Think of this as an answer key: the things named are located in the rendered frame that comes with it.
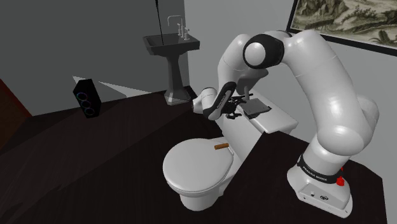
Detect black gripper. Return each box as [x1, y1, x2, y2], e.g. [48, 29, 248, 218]
[221, 93, 254, 120]

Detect dark grey flat tablet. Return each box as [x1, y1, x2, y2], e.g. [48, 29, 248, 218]
[240, 98, 272, 120]

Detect white toilet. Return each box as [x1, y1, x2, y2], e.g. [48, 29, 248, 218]
[162, 92, 299, 213]

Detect dark pedestal sink with taps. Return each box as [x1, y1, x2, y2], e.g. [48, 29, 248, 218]
[143, 15, 201, 106]

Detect thin black hanging cord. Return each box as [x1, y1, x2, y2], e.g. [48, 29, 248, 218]
[155, 0, 165, 46]

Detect framed landscape wall picture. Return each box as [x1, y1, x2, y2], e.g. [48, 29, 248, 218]
[285, 0, 397, 57]

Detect black tower with ring lights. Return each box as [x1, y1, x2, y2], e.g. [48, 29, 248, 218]
[73, 78, 102, 119]

